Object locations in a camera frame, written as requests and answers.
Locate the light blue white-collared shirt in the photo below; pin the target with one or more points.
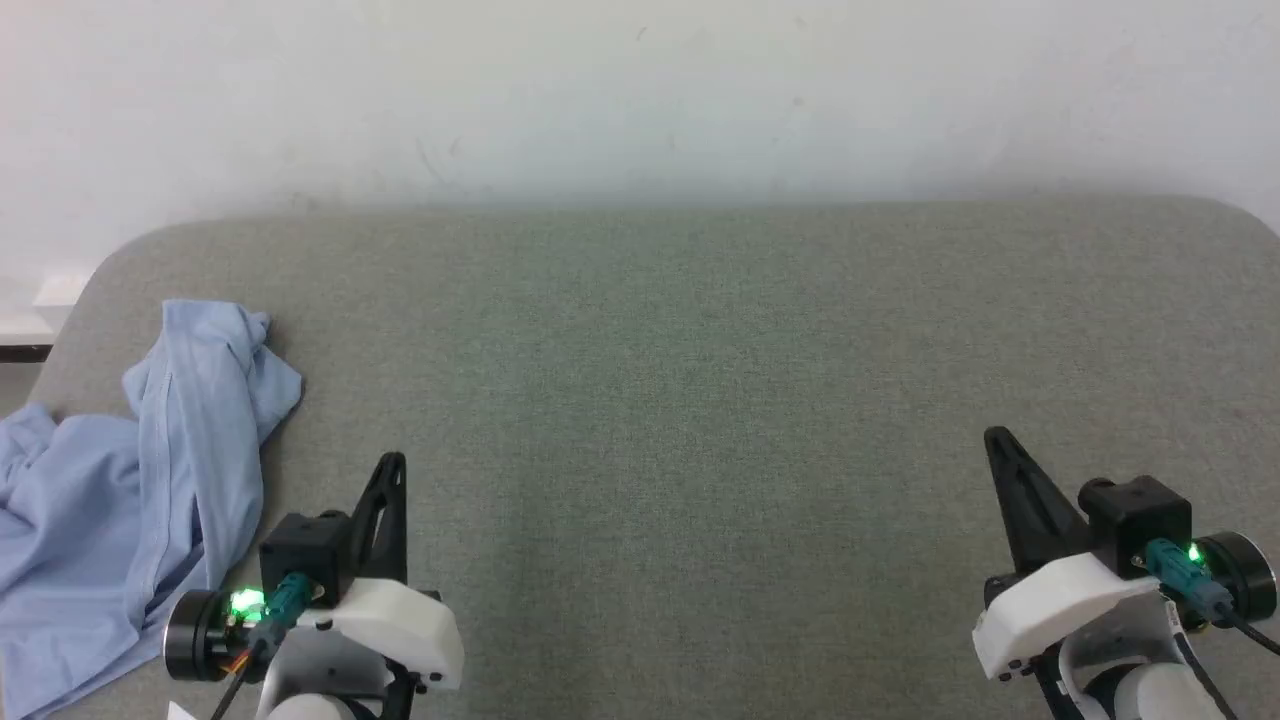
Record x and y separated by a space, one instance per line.
100 500

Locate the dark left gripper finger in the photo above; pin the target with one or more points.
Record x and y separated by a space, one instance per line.
396 520
366 545

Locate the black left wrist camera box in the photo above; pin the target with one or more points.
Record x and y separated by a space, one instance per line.
305 550

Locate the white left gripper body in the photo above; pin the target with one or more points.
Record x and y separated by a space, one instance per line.
400 630

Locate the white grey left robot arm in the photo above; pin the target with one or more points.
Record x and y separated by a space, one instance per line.
320 680

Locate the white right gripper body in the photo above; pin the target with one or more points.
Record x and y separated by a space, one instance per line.
1050 605

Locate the grey fabric sofa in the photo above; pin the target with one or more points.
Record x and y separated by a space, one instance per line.
700 400

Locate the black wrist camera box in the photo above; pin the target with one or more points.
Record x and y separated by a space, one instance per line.
1135 515
305 550

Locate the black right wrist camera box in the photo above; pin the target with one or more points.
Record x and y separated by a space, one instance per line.
1135 515

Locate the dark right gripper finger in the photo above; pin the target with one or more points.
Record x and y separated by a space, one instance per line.
1055 520
1015 510

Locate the black flat floor object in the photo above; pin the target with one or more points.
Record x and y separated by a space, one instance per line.
25 353

